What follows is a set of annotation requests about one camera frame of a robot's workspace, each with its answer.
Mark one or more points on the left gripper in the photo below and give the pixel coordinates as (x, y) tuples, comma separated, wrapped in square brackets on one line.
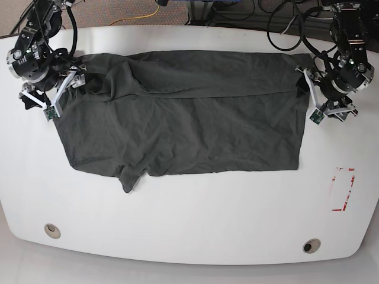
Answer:
[(330, 92)]

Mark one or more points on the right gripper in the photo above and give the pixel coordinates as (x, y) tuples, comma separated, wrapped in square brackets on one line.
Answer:
[(49, 82)]

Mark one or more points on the dark grey t-shirt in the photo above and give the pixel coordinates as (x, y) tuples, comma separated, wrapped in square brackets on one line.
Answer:
[(185, 112)]

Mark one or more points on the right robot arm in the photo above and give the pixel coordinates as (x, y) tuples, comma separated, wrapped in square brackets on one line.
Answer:
[(35, 61)]

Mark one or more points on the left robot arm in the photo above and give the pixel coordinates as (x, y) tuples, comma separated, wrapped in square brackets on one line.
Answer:
[(347, 69)]

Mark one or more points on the red tape rectangle marking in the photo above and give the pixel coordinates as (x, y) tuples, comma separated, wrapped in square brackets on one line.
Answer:
[(341, 188)]

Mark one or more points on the left table cable grommet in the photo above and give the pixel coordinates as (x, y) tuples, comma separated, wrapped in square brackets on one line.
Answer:
[(52, 231)]

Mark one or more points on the table cable grommet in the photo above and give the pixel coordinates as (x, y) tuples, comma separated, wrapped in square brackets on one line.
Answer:
[(52, 231), (311, 246)]

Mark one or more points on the right table cable grommet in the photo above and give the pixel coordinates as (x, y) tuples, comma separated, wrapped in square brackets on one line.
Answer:
[(311, 246)]

